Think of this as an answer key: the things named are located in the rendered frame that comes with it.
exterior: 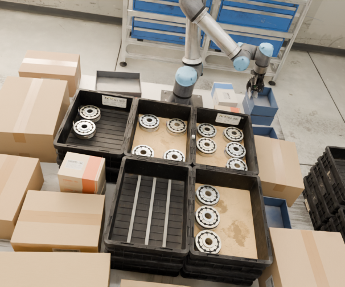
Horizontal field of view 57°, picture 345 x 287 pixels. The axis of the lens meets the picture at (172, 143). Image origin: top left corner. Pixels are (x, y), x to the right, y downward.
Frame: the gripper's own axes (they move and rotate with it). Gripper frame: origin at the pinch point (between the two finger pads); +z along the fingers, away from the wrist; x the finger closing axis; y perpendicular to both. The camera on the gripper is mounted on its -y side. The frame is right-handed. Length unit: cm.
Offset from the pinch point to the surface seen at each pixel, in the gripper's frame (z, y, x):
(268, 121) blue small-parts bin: 11.0, 9.3, 12.4
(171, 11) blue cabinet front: 15, -141, -53
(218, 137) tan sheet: -1.6, 38.2, -22.5
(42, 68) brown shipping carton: -13, 3, -121
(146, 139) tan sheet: -5, 46, -60
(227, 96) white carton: 3.3, -2.9, -13.5
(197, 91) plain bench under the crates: 10.8, -15.4, -31.2
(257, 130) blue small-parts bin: 9.9, 19.2, 3.6
